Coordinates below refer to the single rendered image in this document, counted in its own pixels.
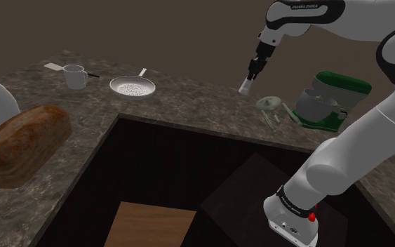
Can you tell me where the grey toy spaceship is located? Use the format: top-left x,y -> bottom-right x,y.
255,95 -> 302,133

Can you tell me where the green stand mixer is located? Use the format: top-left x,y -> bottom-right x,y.
291,70 -> 373,133

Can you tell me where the grey frying pan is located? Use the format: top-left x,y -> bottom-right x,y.
109,67 -> 156,100

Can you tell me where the white mug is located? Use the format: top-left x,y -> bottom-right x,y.
62,64 -> 90,91

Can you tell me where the brown bread loaf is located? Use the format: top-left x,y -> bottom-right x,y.
0,104 -> 73,189

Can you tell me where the spatula with black handle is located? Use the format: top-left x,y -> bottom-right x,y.
43,62 -> 100,79

